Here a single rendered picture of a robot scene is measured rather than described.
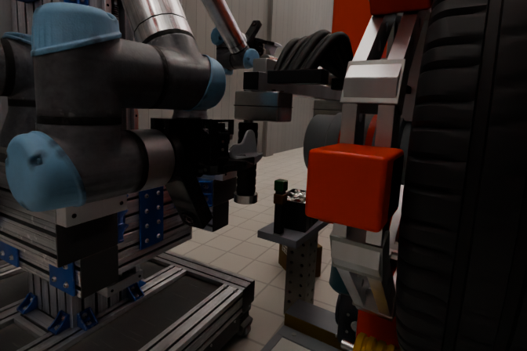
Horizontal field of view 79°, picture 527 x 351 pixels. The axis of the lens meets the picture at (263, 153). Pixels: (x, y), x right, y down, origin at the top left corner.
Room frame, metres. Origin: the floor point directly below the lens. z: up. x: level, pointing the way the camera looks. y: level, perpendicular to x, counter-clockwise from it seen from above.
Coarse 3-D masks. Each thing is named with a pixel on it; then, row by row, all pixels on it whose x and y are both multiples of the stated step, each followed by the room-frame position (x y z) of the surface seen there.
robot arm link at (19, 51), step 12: (12, 36) 0.67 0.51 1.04; (24, 36) 0.67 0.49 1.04; (12, 48) 0.65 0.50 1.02; (24, 48) 0.67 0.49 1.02; (12, 60) 0.64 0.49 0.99; (24, 60) 0.66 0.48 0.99; (12, 72) 0.64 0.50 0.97; (24, 72) 0.66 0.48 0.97; (12, 84) 0.65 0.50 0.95; (24, 84) 0.66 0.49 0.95; (12, 96) 0.67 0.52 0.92; (24, 96) 0.67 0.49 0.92
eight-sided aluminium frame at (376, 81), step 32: (384, 32) 0.46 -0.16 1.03; (416, 32) 0.44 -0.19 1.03; (352, 64) 0.40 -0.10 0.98; (384, 64) 0.38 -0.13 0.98; (352, 96) 0.38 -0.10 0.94; (384, 96) 0.36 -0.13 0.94; (352, 128) 0.38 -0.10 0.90; (384, 128) 0.36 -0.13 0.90; (352, 256) 0.37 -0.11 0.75; (384, 256) 0.36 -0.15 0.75; (352, 288) 0.45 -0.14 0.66; (384, 288) 0.40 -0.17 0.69
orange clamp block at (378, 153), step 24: (336, 144) 0.36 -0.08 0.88; (312, 168) 0.31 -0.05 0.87; (336, 168) 0.30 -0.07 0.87; (360, 168) 0.28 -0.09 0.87; (384, 168) 0.28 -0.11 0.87; (312, 192) 0.31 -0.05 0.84; (336, 192) 0.30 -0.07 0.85; (360, 192) 0.28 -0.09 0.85; (384, 192) 0.28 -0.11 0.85; (312, 216) 0.31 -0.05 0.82; (336, 216) 0.29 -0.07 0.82; (360, 216) 0.28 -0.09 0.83; (384, 216) 0.28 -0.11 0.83
